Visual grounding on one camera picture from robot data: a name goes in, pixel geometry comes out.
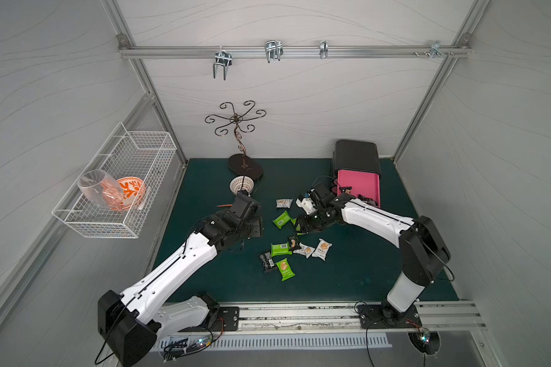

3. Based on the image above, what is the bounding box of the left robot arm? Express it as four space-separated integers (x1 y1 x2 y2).
97 191 262 366

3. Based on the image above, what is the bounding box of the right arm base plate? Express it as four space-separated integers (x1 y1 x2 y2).
354 303 422 330

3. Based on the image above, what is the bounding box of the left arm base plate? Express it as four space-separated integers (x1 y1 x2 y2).
182 307 240 333

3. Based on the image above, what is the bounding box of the white cookie pack top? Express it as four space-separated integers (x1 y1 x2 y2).
276 199 293 209

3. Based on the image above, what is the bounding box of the green mat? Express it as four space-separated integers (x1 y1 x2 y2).
156 158 402 303

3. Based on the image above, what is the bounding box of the brown metal hook stand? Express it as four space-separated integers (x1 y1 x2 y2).
204 100 267 180

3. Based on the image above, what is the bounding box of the white cookie pack lower left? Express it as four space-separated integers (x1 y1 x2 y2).
292 243 315 258

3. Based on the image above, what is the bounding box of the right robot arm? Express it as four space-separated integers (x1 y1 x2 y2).
295 183 451 321

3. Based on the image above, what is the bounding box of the aluminium top rail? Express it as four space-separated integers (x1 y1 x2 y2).
119 44 473 61

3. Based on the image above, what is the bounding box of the black cookie pack bottom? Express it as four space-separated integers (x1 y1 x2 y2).
259 252 277 273

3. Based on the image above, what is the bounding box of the white cookie pack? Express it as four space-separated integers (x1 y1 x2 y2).
276 199 293 209
292 243 315 258
312 239 333 261

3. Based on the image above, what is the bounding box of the black pink drawer cabinet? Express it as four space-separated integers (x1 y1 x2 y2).
332 139 381 207

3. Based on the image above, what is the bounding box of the green cookie pack bottom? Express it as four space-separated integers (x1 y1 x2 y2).
276 258 295 281

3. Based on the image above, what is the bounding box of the orange patterned bowl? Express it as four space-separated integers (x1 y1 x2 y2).
112 177 146 211

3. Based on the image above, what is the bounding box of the clear glass cup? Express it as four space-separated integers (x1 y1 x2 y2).
77 170 124 209

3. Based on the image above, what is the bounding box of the white cookie pack lower right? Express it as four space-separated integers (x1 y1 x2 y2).
312 239 333 261

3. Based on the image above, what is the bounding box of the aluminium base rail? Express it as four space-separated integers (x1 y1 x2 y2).
109 300 488 338

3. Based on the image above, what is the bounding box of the black cookie pack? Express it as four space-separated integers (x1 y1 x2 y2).
288 235 302 252
259 252 277 273

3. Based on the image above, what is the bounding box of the green cookie pack barcode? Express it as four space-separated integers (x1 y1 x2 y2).
270 243 292 258

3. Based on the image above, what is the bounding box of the green cookie pack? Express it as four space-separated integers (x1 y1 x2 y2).
291 219 300 234
276 258 295 281
272 211 292 229

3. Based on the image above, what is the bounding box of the white patterned small bowl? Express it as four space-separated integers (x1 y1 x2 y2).
229 176 255 195

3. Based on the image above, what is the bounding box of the white vented cable duct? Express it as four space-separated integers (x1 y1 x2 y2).
158 333 393 353

